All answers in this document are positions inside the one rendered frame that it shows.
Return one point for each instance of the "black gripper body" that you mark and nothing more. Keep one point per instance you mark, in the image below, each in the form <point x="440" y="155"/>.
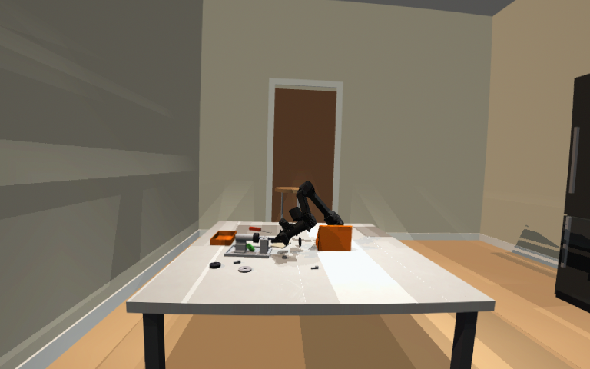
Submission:
<point x="286" y="235"/>

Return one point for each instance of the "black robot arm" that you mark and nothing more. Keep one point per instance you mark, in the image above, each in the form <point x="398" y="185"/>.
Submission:
<point x="306" y="220"/>

